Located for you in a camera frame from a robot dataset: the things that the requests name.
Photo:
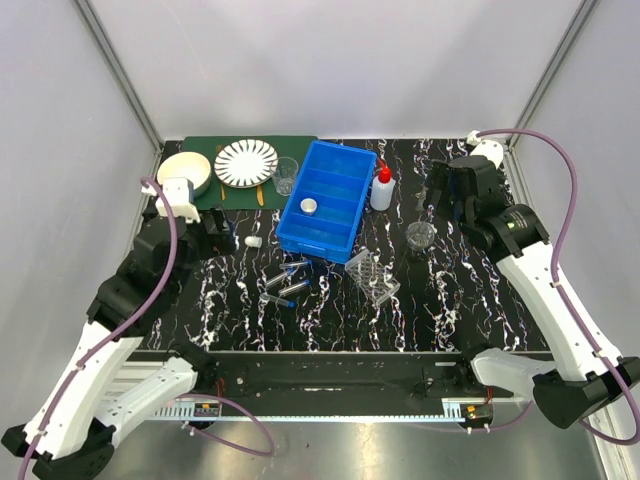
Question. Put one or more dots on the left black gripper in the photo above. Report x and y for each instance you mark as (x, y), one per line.
(218, 229)

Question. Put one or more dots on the green placemat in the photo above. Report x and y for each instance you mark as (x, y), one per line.
(295, 147)

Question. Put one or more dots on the white cap on table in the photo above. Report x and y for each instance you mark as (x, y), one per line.
(253, 242)

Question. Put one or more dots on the small white crucible cup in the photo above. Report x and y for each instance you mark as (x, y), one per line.
(308, 206)

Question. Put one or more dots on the squeeze bottle red cap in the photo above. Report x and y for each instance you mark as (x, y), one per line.
(382, 188)

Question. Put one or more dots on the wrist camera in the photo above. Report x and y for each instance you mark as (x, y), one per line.
(490, 149)
(174, 194)

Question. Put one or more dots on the centrifuge tube blue cap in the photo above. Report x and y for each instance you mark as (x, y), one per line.
(290, 267)
(277, 300)
(286, 290)

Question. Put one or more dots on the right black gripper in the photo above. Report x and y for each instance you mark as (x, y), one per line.
(439, 179)

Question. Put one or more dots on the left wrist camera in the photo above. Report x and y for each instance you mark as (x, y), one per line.
(174, 194)

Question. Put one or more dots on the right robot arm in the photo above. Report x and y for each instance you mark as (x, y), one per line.
(586, 372)

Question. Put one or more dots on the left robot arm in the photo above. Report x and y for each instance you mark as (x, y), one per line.
(75, 433)

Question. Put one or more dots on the blue compartment bin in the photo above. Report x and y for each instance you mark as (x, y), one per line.
(338, 177)

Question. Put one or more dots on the gold fork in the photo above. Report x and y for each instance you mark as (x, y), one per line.
(222, 191)

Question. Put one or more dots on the gold knife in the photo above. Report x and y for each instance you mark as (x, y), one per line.
(260, 195)

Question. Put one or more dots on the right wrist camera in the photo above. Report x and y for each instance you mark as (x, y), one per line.
(490, 149)

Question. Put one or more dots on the striped white plate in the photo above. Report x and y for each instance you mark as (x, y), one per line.
(245, 163)

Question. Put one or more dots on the small glass beaker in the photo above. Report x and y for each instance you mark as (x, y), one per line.
(419, 238)

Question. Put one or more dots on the clear tube rack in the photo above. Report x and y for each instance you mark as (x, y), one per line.
(374, 279)

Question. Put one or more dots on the white ceramic bowl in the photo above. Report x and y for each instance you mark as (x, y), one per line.
(191, 165)

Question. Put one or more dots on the clear drinking glass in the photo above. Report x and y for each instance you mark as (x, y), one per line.
(285, 175)

